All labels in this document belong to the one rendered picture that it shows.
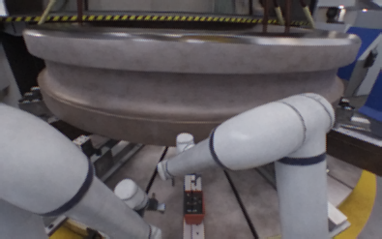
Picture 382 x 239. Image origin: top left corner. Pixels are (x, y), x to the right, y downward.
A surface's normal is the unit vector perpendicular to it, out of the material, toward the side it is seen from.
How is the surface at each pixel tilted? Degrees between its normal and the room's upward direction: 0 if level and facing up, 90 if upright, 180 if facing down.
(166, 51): 90
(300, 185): 78
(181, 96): 90
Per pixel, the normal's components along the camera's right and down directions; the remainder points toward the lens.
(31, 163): 0.69, -0.11
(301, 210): -0.47, 0.22
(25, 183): 0.51, 0.25
